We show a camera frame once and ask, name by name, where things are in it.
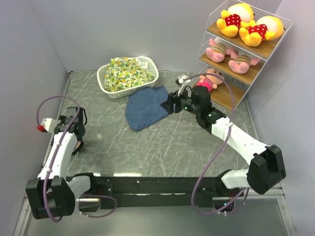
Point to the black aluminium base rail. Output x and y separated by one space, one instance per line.
218 192

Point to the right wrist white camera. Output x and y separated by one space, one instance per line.
182 81

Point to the pink pig plush striped shirt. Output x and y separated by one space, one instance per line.
218 49

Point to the blue checkered cloth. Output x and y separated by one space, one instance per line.
144 109

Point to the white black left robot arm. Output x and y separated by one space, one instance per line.
59 159

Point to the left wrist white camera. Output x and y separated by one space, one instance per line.
48 125

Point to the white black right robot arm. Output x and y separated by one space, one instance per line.
266 163

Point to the white plastic laundry basket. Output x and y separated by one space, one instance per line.
126 92

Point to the wrist white camera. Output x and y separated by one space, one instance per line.
48 125
182 81

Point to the lemon print cloth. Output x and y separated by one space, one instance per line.
125 73

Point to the yellow bear plush polka dot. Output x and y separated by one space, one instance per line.
235 17

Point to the white wire wooden shelf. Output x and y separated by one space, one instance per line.
240 83

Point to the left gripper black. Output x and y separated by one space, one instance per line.
61 118

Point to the black-haired doll pink skirt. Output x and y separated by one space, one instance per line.
212 80

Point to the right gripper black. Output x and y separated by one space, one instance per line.
177 97

